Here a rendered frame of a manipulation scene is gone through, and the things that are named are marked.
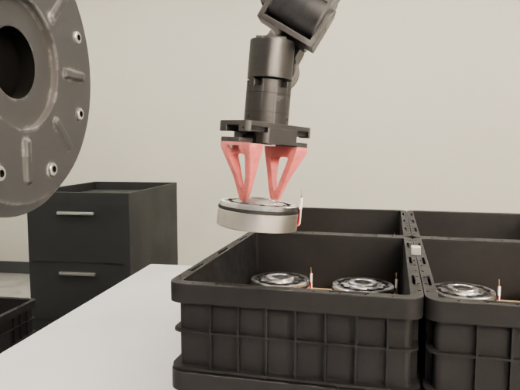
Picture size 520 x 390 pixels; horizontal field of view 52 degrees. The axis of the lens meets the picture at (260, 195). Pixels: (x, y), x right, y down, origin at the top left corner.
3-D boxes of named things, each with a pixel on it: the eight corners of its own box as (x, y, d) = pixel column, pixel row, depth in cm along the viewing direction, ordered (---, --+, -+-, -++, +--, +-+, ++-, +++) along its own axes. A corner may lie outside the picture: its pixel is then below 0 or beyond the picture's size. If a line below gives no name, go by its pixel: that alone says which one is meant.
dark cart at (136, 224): (131, 411, 220) (126, 193, 212) (32, 401, 228) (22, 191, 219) (179, 353, 281) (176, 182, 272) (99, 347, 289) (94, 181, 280)
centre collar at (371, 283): (378, 289, 87) (378, 285, 87) (347, 288, 88) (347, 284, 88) (377, 282, 92) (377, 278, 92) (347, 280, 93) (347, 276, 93)
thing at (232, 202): (293, 214, 64) (294, 210, 64) (211, 206, 65) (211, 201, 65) (299, 206, 74) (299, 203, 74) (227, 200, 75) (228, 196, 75)
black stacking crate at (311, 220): (408, 302, 97) (411, 240, 96) (251, 291, 104) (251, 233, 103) (404, 257, 136) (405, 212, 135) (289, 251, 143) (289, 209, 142)
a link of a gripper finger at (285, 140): (229, 198, 71) (234, 126, 70) (271, 199, 75) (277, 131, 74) (259, 204, 65) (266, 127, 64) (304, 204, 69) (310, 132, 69)
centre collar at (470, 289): (478, 295, 83) (479, 292, 83) (445, 292, 85) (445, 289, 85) (478, 288, 88) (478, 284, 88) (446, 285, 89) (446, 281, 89)
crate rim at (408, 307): (424, 321, 58) (425, 299, 57) (165, 302, 65) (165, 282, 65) (411, 250, 96) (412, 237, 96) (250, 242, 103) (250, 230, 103)
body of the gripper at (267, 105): (217, 134, 68) (221, 75, 68) (279, 141, 74) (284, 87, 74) (247, 135, 63) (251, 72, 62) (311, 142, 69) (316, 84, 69)
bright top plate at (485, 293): (497, 305, 80) (497, 301, 80) (426, 298, 83) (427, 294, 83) (494, 288, 89) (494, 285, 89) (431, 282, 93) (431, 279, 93)
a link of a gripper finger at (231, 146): (214, 197, 69) (220, 124, 68) (258, 198, 73) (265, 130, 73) (244, 203, 64) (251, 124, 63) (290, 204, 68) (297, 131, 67)
